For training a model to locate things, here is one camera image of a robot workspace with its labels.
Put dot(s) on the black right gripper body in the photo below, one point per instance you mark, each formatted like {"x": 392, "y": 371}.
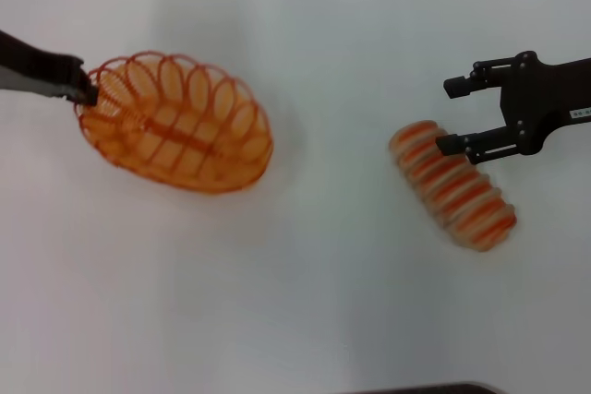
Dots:
{"x": 540, "y": 99}

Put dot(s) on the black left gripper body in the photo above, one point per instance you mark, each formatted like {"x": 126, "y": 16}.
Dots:
{"x": 41, "y": 64}

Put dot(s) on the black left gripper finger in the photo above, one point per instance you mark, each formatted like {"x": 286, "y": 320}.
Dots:
{"x": 88, "y": 94}

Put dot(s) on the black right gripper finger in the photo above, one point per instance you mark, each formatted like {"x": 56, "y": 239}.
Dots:
{"x": 450, "y": 144}
{"x": 457, "y": 86}

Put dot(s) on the orange striped bread loaf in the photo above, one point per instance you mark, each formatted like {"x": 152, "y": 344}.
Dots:
{"x": 461, "y": 202}

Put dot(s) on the orange woven plastic basket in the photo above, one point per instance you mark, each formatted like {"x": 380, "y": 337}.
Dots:
{"x": 184, "y": 135}

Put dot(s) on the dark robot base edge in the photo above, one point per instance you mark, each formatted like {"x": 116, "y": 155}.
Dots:
{"x": 429, "y": 389}

